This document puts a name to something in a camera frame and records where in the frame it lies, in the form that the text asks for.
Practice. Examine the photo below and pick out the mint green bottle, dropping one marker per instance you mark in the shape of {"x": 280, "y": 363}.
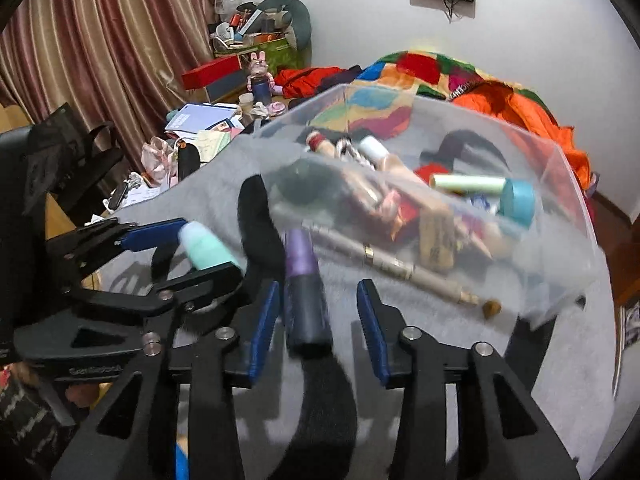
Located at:
{"x": 205, "y": 247}

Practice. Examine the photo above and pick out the person's left forearm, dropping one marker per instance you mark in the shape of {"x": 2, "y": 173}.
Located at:
{"x": 30, "y": 420}

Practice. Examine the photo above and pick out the striped curtain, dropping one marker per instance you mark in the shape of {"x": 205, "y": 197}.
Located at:
{"x": 100, "y": 50}

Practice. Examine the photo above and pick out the orange jacket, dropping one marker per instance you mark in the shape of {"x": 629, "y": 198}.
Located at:
{"x": 530, "y": 110}

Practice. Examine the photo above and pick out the red cloth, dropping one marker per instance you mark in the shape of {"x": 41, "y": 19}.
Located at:
{"x": 310, "y": 80}

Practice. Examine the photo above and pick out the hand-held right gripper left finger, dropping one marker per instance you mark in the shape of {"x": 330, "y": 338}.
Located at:
{"x": 262, "y": 332}

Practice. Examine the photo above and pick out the beige tube white cap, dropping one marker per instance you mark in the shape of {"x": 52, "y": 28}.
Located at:
{"x": 375, "y": 147}

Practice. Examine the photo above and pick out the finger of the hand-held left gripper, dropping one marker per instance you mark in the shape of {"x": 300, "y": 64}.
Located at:
{"x": 200, "y": 285}
{"x": 150, "y": 237}

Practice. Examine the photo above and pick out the grey-green neck pillow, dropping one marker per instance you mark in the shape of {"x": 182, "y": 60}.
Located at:
{"x": 300, "y": 20}

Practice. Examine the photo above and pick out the purple bottle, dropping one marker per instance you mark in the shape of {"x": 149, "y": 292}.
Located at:
{"x": 305, "y": 305}

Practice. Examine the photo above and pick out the small beige bottle red band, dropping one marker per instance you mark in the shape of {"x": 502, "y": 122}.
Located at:
{"x": 317, "y": 142}

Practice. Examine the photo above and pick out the blue tape roll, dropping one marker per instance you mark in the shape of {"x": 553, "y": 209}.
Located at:
{"x": 520, "y": 200}

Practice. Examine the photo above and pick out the black chair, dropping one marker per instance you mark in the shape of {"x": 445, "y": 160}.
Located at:
{"x": 75, "y": 160}

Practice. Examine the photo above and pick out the braided pastel band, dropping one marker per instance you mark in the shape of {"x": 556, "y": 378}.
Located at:
{"x": 345, "y": 152}

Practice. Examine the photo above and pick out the yellow-green tube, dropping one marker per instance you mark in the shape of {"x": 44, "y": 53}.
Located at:
{"x": 465, "y": 183}

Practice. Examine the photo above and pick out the black case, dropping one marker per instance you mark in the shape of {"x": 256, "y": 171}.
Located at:
{"x": 187, "y": 162}

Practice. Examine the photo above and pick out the pink bag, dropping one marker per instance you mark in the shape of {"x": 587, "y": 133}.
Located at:
{"x": 157, "y": 160}

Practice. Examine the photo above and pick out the dark blue cup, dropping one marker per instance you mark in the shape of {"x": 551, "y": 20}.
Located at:
{"x": 261, "y": 91}

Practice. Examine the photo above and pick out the pale green booklet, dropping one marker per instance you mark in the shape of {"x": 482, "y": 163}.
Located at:
{"x": 212, "y": 146}

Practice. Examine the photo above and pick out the dark purple cloth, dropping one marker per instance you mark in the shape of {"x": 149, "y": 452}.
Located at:
{"x": 345, "y": 77}

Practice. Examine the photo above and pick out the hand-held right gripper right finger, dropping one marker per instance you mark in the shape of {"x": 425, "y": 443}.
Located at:
{"x": 372, "y": 335}

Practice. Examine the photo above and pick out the beige gold-banded stick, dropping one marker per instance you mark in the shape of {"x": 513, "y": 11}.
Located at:
{"x": 400, "y": 265}

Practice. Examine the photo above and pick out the pink bunny toy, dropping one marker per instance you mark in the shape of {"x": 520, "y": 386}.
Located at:
{"x": 260, "y": 66}

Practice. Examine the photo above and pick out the dark blue box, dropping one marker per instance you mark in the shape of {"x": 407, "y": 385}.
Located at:
{"x": 227, "y": 85}

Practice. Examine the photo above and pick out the red packet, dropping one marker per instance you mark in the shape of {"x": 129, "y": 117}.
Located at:
{"x": 425, "y": 172}

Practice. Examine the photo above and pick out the colourful patchwork quilt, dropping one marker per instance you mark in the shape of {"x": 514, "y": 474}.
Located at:
{"x": 420, "y": 67}

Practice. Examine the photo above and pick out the light blue notebook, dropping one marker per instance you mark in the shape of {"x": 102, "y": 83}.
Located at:
{"x": 197, "y": 116}

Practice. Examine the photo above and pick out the pink round case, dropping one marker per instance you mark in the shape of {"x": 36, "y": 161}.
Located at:
{"x": 276, "y": 108}

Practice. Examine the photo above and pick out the clear plastic storage box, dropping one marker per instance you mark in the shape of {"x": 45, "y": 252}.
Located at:
{"x": 550, "y": 260}

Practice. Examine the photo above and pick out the loose white papers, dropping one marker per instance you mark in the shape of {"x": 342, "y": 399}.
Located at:
{"x": 142, "y": 195}

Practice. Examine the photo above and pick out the long red box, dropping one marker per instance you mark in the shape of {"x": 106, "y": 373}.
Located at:
{"x": 212, "y": 72}

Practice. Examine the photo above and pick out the green cluttered box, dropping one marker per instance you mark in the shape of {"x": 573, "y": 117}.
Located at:
{"x": 280, "y": 55}

